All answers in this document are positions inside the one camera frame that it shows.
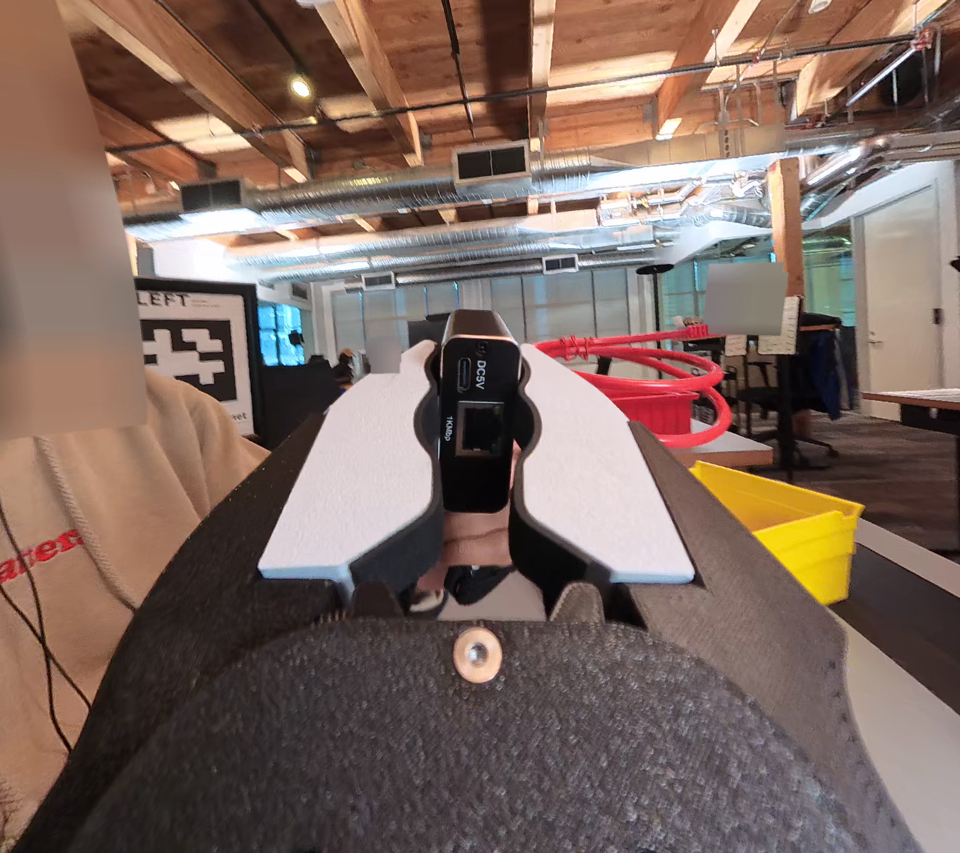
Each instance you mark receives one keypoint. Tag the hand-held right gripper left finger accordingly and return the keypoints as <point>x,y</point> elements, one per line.
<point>360,470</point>

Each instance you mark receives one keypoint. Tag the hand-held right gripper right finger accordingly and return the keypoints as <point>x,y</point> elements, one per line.
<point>592,470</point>

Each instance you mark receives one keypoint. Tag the black ethernet adapter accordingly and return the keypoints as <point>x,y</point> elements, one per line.
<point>480,485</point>

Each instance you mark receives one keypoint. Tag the yellow plastic bin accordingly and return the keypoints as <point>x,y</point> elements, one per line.
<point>810,545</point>

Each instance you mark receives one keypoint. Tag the person's left hand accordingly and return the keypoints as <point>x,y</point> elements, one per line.
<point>476,542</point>

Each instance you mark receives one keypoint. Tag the long red ribbed bin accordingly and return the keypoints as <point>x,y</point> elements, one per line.
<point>652,418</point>

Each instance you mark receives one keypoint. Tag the grey table with wooden edge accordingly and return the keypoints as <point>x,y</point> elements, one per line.
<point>735,444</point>

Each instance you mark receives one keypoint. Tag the black television screen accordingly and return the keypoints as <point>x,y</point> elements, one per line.
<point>427,335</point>

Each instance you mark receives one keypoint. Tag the small air vent grille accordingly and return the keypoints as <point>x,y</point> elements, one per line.
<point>560,263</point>
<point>379,281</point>

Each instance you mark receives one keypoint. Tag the black framed marker sign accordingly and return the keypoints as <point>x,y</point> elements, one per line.
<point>191,350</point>

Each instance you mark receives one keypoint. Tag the black floor lamp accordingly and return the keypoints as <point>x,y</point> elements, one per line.
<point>655,268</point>

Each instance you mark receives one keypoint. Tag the dark hanging jacket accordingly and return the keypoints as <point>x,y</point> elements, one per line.
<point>825,373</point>

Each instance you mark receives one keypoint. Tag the person's beige hoodie torso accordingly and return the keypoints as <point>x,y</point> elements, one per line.
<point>75,605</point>

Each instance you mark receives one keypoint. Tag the large air vent grille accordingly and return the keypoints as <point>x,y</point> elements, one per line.
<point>491,161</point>

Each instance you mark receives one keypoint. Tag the wooden desk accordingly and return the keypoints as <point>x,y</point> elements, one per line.
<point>922,403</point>

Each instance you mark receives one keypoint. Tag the white door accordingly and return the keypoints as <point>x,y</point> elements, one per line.
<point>900,283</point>

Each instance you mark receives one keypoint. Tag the large silver air duct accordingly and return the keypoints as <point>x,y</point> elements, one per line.
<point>360,197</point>

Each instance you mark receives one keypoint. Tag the wooden post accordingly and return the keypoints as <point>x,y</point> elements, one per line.
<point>786,230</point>

